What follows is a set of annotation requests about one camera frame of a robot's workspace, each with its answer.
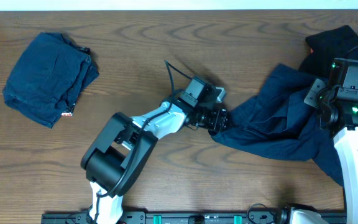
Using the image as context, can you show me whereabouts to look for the black garment pile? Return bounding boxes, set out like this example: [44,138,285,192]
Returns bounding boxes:
[299,25,358,78]

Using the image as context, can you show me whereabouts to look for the navy blue shorts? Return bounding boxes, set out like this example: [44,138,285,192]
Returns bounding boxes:
[209,64,344,186]

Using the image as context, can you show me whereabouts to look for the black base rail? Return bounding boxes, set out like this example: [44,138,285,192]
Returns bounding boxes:
[41,210,347,224]

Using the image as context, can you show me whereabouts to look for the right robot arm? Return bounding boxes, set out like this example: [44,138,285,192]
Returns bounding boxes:
[304,58,358,223]

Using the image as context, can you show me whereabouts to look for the folded navy blue garment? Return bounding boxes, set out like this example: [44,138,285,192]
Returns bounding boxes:
[2,32,99,128]

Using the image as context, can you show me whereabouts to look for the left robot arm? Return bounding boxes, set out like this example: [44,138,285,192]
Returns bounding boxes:
[81,87,228,223]

